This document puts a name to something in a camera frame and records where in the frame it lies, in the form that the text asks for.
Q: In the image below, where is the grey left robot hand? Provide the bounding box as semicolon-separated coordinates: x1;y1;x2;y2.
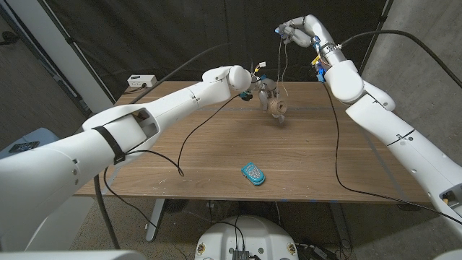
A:
250;75;286;118

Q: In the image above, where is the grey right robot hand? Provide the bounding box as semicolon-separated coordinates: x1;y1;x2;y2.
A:
274;14;346;66

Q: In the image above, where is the brown twine spool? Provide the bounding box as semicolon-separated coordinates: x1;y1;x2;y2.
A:
266;97;289;116

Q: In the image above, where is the brown twine strand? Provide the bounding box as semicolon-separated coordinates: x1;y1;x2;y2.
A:
276;35;289;98

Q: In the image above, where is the blue oval scrubber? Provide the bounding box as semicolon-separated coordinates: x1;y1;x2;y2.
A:
240;162;266;187

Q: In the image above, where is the black backdrop curtain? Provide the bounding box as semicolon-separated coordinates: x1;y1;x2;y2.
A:
43;0;389;100

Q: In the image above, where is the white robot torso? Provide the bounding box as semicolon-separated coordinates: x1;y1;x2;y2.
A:
194;215;300;260

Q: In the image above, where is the black ribbed disc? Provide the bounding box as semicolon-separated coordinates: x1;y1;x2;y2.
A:
162;198;191;215

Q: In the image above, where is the white table leg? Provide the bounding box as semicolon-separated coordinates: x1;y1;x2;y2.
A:
145;198;167;242

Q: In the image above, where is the blue plastic container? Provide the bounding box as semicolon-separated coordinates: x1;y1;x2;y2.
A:
0;127;61;160

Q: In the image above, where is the black flat device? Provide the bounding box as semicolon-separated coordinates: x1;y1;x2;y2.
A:
9;141;40;154

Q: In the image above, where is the black backdrop frame pole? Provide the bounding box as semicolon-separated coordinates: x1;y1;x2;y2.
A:
35;0;117;105
355;0;394;82

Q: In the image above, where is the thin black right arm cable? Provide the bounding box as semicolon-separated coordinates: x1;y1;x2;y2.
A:
323;81;462;227

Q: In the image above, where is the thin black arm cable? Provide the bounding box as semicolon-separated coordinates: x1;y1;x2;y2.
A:
103;94;243;260
323;81;462;227

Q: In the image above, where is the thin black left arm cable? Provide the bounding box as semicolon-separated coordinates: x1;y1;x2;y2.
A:
103;94;243;260

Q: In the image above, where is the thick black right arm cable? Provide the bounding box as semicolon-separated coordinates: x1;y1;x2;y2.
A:
337;30;462;90

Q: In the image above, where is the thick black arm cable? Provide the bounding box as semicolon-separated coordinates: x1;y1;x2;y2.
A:
337;30;462;90
92;42;232;251

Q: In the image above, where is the black power strip cable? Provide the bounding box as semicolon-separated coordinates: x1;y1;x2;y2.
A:
123;83;148;95

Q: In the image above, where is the black torso cable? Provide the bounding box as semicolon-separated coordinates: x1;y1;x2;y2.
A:
215;215;247;251

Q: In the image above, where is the black floor cable bundle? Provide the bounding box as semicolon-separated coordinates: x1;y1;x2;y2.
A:
295;242;349;260

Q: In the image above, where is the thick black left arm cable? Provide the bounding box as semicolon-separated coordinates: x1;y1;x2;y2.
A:
92;42;232;251

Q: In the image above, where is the dark grey wall rail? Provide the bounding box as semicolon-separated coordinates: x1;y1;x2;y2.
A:
0;3;91;116

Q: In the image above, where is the black wall fixture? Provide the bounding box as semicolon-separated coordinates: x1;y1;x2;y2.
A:
0;30;21;47

